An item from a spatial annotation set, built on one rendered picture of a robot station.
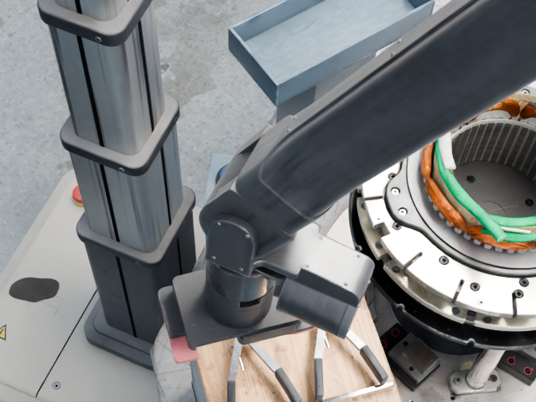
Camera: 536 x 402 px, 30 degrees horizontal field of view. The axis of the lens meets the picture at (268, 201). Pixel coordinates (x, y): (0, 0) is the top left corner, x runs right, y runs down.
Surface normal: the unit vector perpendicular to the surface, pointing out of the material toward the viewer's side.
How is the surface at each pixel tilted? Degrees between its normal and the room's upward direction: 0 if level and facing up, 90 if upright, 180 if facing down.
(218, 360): 0
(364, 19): 0
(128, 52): 90
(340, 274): 11
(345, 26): 0
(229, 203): 82
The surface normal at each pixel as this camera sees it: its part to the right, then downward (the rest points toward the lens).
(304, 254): 0.13, -0.60
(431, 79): -0.43, 0.67
